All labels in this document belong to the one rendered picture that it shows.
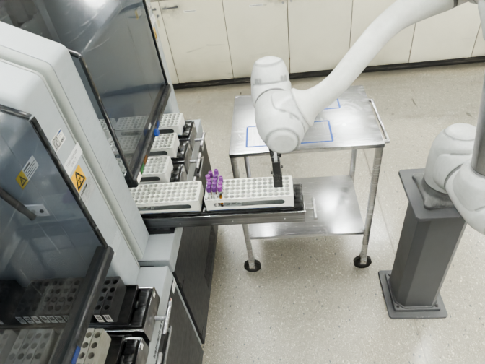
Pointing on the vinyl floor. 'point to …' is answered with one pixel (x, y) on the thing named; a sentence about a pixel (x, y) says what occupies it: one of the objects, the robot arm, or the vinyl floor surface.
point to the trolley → (242, 143)
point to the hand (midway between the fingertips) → (277, 178)
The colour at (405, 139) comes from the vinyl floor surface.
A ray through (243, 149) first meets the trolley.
